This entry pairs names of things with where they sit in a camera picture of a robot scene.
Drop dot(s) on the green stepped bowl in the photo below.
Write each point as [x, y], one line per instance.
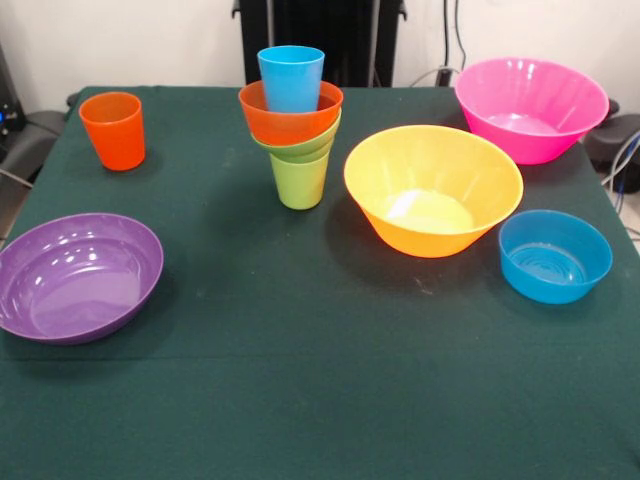
[305, 147]

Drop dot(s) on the orange round bowl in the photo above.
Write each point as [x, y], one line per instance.
[280, 130]

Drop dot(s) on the blue plastic cup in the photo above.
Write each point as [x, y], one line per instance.
[290, 85]

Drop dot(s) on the green plastic cup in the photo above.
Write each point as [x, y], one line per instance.
[300, 185]

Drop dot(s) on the large yellow-orange bowl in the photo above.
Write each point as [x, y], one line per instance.
[430, 175]

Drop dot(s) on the dark green tablecloth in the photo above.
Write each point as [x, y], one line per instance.
[350, 400]

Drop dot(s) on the black power adapter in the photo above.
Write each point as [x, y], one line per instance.
[443, 76]

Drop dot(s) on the orange plastic cup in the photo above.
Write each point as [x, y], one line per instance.
[117, 140]

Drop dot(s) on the blue round bowl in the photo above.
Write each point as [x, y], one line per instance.
[555, 270]

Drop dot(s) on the large purple bowl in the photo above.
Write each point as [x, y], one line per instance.
[75, 280]

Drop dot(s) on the large pink bowl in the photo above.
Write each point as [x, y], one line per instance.
[530, 100]

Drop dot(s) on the black equipment base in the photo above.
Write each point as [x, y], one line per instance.
[617, 137]

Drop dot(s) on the black computer case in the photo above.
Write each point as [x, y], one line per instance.
[10, 110]

